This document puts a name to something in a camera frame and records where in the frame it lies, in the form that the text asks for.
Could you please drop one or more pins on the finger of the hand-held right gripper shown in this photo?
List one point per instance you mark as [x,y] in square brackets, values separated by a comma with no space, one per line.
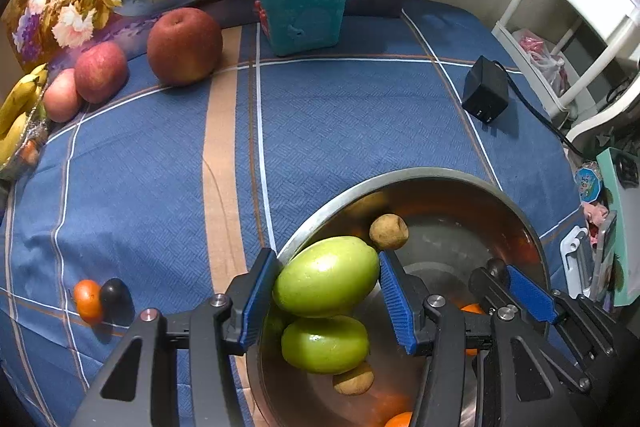
[482,284]
[530,294]

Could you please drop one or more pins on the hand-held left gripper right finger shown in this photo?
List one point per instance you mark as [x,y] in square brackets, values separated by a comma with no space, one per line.
[395,302]

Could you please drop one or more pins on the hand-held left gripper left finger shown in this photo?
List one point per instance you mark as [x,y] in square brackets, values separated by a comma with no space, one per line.
[255,302]

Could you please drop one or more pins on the brown kiwi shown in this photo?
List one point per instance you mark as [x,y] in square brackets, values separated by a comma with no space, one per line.
[389,231]
[354,382]

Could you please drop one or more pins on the green mango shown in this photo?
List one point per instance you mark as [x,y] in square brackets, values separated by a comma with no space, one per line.
[325,344]
[325,277]

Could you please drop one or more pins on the steel bowl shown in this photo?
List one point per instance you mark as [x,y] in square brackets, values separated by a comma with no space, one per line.
[450,217]

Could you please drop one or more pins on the light green box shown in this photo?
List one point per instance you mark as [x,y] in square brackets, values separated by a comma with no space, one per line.
[625,232]

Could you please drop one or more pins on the colourful hexagonal box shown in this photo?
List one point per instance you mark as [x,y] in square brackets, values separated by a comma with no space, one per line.
[587,184]

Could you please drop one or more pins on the tangerine with stem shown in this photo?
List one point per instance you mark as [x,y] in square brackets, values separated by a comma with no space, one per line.
[89,302]

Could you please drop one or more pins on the black power adapter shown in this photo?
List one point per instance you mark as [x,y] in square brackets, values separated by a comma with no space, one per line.
[485,89]

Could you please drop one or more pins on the pink plastic bag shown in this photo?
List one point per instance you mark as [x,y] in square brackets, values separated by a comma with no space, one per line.
[542,57]

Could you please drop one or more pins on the large dark red apple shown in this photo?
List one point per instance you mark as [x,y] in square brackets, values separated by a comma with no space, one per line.
[185,47]

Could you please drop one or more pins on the clear plastic container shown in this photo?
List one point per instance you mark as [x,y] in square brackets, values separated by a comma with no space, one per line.
[37,127]

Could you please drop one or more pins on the pinkish apple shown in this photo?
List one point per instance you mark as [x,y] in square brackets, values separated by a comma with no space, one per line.
[61,95]

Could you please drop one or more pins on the teal box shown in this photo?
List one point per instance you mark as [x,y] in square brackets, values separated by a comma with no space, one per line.
[300,9]

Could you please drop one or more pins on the banana bunch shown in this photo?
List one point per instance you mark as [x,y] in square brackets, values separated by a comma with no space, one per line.
[20,107]

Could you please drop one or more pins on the white plastic bracket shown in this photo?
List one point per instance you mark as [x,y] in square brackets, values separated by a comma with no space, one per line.
[575,257]

